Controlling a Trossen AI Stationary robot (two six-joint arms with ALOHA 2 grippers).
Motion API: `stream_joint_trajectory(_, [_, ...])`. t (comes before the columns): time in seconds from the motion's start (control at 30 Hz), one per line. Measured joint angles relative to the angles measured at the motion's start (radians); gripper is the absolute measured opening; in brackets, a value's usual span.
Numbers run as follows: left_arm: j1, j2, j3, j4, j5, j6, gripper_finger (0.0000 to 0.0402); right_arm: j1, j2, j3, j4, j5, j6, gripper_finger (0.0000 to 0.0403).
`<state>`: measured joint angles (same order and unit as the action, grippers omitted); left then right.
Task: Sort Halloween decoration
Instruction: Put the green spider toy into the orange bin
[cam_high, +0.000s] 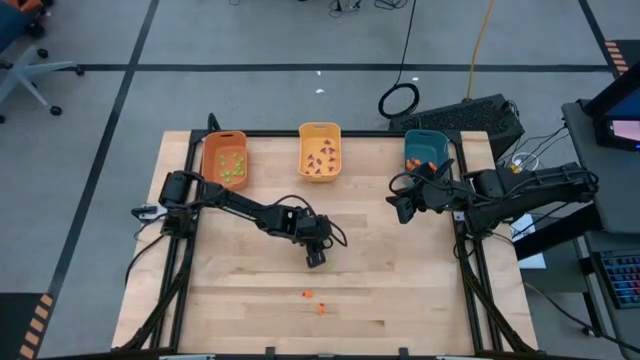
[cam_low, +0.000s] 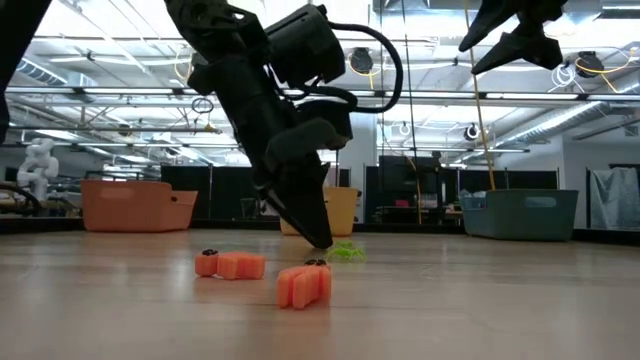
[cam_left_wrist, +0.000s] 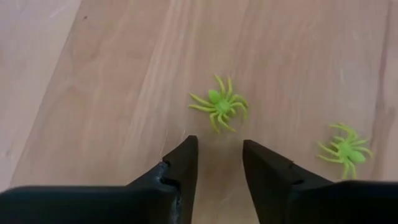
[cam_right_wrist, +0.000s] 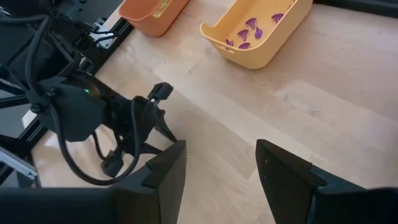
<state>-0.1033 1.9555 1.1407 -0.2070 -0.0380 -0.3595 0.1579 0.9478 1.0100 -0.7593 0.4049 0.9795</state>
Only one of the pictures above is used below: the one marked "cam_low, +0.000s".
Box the green plastic spider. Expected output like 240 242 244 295
324 240 369 263

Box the teal plastic bin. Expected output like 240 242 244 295
459 188 580 243

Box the dark monitor bank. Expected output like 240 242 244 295
377 155 444 194

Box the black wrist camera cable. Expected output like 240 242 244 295
294 21 405 115

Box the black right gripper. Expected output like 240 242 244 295
458 0 569 76

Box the orange caterpillar toy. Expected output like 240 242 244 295
194 248 267 281
275 258 333 311

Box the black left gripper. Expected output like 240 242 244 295
187 52 354 250

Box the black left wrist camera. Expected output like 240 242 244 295
263 3 347 90

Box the white humanoid robot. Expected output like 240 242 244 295
16 137 60 204

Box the grey fabric cover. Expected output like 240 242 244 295
588 166 640 231

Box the yellow plastic bin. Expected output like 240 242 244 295
278 186 360 237

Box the orange plastic bin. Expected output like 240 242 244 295
79 179 199 234

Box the black partition panel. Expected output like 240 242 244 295
159 164 262 221
458 169 559 191

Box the yellow cable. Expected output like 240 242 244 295
462 0 497 192

